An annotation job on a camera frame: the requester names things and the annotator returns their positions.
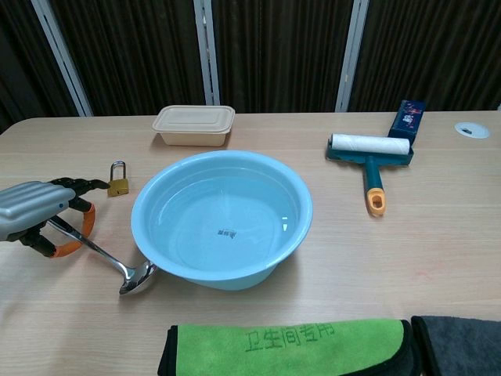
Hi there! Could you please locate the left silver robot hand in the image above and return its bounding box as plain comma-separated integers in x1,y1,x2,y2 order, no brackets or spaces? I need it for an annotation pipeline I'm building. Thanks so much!
0,177,111,260

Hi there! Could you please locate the metal ladle black handle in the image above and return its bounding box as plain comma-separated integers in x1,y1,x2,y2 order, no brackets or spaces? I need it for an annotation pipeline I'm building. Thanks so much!
46,217,157,296

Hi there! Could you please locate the light blue plastic basin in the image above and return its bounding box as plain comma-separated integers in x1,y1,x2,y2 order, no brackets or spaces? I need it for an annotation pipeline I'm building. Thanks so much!
130,150,314,291

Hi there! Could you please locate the brass padlock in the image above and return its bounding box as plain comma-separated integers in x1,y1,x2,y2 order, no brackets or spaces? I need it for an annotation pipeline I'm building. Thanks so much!
106,160,131,198

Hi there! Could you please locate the beige lidded food container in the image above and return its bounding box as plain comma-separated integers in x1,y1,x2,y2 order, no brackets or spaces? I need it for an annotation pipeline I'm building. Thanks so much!
151,104,236,147

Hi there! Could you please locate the green microfiber cloth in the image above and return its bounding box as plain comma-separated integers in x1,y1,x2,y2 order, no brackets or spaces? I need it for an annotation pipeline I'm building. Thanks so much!
157,319,422,376

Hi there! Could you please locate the dark blue printed box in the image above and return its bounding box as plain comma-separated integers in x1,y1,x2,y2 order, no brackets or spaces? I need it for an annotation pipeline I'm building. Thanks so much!
387,99,427,146

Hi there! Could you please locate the dark grey cloth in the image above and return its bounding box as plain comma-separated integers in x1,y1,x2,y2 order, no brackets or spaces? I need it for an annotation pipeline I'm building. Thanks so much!
410,315,501,376

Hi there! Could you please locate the grey partition frame post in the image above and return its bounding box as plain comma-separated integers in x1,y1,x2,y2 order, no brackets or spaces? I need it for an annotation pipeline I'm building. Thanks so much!
193,0,221,106
334,0,369,114
30,0,94,118

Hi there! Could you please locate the teal lint roller orange handle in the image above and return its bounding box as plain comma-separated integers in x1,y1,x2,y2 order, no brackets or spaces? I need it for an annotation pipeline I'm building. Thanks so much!
326,132,415,218

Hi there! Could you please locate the white table cable grommet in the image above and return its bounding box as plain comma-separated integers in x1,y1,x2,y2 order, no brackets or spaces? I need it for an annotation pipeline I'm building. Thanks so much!
453,121,491,139

